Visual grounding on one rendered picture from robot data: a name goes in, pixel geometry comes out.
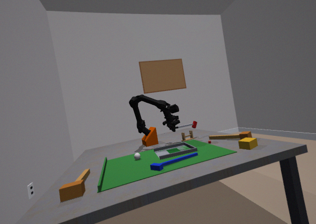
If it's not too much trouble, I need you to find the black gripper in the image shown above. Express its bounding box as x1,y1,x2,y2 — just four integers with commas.
163,114,180,132

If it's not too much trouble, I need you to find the brown wooden mallet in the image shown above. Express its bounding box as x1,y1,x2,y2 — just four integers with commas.
59,169,90,202
209,131,252,140

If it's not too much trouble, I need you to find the green flat mat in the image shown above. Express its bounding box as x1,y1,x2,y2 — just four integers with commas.
99,140,236,192

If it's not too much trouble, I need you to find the yellow block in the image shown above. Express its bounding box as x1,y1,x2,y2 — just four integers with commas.
238,138,258,150

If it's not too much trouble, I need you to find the white golf ball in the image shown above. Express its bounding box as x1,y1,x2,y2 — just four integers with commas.
134,153,141,160

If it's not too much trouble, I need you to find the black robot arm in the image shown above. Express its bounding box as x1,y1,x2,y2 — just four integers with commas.
129,95,179,136

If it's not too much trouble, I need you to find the blue putter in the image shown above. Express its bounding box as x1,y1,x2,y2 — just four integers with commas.
150,152,198,171

